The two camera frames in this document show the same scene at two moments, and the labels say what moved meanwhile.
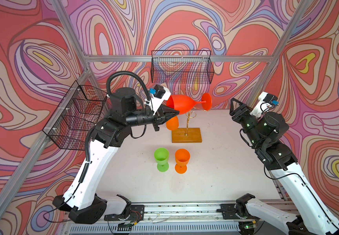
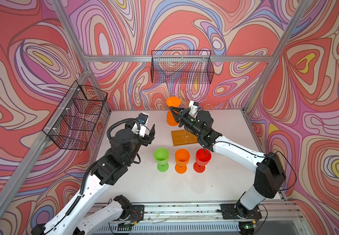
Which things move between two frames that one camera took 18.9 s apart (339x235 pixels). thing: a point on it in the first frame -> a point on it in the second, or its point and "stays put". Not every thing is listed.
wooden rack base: [194, 135] stays put
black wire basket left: [78, 112] stays put
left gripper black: [164, 112] -> [148, 139]
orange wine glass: [182, 157] stays put
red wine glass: [181, 103] -> [203, 156]
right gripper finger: [236, 106] -> [179, 109]
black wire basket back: [181, 66] stays put
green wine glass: [162, 155] stays put
